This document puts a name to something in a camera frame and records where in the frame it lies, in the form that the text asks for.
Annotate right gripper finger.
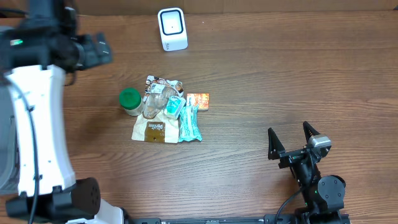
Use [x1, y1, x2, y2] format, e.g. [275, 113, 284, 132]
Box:
[268, 128, 285, 154]
[303, 121, 320, 143]

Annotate clear jar white contents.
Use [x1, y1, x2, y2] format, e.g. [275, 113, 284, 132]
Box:
[119, 88, 144, 116]

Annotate orange tissue pack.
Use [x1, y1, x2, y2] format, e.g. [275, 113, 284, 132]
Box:
[187, 93, 210, 111]

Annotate teal snack packet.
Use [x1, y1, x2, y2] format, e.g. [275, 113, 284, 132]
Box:
[178, 106, 203, 142]

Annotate beige dried mushroom bag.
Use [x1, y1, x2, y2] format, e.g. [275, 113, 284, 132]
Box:
[131, 75, 184, 144]

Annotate small teal tissue pack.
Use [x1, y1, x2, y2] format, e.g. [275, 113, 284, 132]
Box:
[164, 96, 186, 119]

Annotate green bottle cap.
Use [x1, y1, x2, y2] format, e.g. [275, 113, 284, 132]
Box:
[119, 88, 142, 110]

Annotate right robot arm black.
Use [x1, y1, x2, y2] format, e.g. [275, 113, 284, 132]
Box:
[264, 121, 351, 224]

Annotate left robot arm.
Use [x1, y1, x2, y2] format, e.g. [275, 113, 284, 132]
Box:
[1, 0, 128, 223]

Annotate white barcode scanner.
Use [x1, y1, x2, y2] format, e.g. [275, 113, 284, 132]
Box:
[157, 7, 188, 52]

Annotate grey plastic shopping basket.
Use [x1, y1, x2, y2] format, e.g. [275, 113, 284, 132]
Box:
[0, 86, 20, 195]

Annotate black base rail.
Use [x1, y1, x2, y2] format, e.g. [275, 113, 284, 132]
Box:
[124, 214, 351, 224]

